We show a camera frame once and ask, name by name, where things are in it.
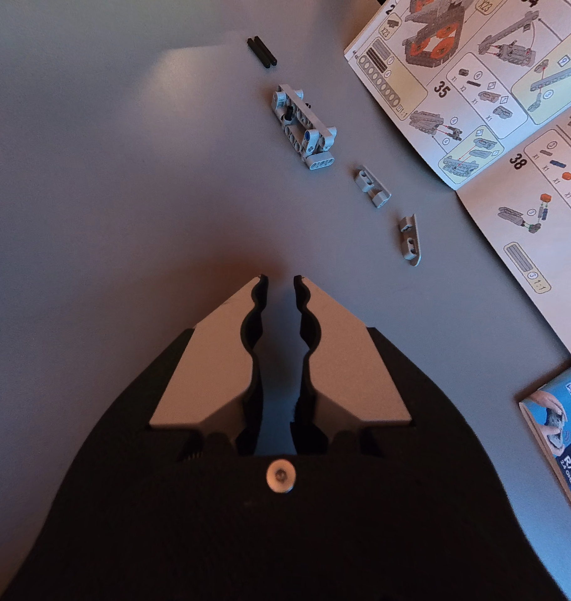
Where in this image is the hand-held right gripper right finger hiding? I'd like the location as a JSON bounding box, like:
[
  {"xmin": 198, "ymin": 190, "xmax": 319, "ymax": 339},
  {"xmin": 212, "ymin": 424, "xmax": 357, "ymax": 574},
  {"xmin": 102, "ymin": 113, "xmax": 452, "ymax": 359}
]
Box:
[{"xmin": 292, "ymin": 275, "xmax": 413, "ymax": 437}]

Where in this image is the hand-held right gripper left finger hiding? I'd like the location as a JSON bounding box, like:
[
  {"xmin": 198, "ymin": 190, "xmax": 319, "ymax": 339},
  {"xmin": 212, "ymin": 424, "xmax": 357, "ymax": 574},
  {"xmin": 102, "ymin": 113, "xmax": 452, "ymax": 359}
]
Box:
[{"xmin": 149, "ymin": 275, "xmax": 270, "ymax": 454}]

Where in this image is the small grey building beam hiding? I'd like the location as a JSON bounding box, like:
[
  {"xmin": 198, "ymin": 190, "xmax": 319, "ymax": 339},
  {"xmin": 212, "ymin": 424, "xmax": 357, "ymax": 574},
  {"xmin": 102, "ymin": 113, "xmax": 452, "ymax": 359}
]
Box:
[
  {"xmin": 399, "ymin": 213, "xmax": 421, "ymax": 267},
  {"xmin": 353, "ymin": 167, "xmax": 392, "ymax": 208}
]

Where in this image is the grey desk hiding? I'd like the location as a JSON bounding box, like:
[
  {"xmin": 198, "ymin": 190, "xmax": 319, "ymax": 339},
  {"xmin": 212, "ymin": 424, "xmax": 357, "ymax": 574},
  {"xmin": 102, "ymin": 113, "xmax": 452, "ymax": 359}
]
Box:
[{"xmin": 0, "ymin": 0, "xmax": 571, "ymax": 601}]

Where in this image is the open instruction booklet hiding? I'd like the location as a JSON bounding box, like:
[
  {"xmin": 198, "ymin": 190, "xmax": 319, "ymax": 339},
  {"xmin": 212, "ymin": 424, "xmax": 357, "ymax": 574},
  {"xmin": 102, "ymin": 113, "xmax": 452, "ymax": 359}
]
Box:
[{"xmin": 344, "ymin": 0, "xmax": 571, "ymax": 372}]

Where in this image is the blue cover booklet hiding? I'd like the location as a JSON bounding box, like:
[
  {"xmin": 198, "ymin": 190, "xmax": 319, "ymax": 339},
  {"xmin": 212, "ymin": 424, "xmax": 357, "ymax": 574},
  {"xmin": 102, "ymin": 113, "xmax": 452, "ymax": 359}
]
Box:
[{"xmin": 518, "ymin": 364, "xmax": 571, "ymax": 531}]

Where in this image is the grey building block assembly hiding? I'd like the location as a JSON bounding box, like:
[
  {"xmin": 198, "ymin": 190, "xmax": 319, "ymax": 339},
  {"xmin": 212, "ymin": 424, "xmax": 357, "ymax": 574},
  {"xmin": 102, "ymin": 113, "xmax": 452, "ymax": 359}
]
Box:
[{"xmin": 271, "ymin": 85, "xmax": 338, "ymax": 171}]

